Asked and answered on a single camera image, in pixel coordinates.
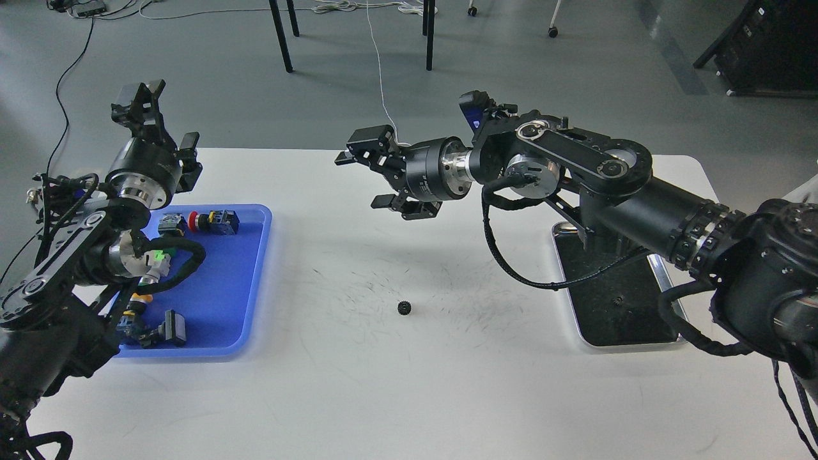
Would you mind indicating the red emergency push button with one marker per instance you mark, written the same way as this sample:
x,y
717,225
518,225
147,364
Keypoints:
x,y
219,222

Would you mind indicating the green push button black base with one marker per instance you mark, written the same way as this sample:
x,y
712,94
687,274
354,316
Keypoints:
x,y
172,225

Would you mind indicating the silver metal tray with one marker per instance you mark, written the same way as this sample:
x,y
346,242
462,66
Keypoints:
x,y
616,312

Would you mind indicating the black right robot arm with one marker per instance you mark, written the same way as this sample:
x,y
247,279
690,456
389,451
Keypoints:
x,y
753,275

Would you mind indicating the black cabinet on wheels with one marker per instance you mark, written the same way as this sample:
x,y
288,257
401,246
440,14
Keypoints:
x,y
768,50

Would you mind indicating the blue plastic tray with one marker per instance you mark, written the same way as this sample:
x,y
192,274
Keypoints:
x,y
218,300

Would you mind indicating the black table leg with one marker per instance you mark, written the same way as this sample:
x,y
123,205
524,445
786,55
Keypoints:
x,y
428,29
279,30

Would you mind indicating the black square switch module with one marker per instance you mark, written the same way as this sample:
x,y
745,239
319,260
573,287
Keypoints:
x,y
172,329

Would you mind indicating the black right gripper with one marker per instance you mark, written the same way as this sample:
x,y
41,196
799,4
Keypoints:
x,y
430,172

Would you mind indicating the black table leg left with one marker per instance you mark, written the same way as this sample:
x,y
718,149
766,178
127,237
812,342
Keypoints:
x,y
279,30

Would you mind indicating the grey cloth at edge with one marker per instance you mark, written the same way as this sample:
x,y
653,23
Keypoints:
x,y
806,192

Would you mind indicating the black table leg right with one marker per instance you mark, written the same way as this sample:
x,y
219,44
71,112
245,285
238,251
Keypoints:
x,y
428,29

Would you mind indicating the green white silver switch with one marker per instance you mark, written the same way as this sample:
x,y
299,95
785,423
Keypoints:
x,y
159,264

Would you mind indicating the yellow push button switch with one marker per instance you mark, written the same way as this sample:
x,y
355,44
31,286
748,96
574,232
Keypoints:
x,y
131,328

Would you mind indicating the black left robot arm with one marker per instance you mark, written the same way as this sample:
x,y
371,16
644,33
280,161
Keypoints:
x,y
60,320

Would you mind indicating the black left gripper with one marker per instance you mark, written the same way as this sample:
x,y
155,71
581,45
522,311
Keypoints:
x,y
143,171

